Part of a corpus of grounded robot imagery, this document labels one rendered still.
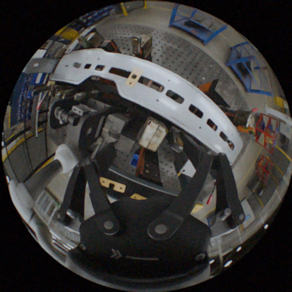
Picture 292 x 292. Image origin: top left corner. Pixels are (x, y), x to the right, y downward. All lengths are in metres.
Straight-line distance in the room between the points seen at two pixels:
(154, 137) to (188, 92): 0.23
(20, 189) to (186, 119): 0.82
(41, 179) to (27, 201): 0.20
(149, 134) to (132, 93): 0.17
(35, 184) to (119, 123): 0.55
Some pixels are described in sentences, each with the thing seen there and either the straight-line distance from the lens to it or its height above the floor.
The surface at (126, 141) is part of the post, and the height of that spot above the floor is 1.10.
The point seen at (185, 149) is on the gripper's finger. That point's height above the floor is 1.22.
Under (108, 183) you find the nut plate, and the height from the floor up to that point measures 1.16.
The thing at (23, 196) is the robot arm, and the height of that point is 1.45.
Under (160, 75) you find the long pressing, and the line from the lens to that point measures 0.39.
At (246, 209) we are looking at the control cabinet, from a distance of 6.66.
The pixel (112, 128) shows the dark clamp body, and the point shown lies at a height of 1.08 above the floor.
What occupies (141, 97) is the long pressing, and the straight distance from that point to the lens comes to 0.37.
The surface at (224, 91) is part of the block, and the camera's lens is 0.48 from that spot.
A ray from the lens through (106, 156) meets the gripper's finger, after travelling 0.16.
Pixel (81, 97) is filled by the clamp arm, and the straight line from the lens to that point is 0.37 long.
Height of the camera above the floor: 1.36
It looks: 67 degrees down
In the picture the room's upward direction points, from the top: 175 degrees counter-clockwise
